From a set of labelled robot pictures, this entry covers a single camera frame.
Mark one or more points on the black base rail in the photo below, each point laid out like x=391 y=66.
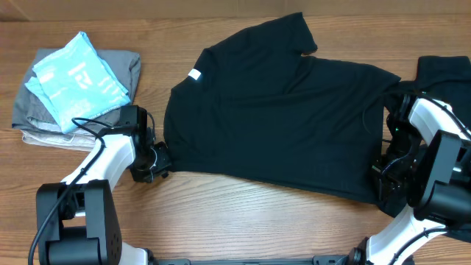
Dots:
x=316 y=260

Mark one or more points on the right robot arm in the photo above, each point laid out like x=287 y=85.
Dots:
x=429 y=161

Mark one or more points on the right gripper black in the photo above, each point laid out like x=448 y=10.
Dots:
x=396 y=179

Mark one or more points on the black clothes pile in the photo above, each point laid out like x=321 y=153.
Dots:
x=447 y=79

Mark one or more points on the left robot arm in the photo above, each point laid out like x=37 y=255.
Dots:
x=77 y=219

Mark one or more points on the black t-shirt with label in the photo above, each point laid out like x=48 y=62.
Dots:
x=261 y=106

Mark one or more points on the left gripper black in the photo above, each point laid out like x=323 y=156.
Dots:
x=142 y=176

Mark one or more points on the beige folded garment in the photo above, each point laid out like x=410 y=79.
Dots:
x=72 y=141

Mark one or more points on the light blue folded shirt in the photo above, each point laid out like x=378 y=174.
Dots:
x=75 y=82

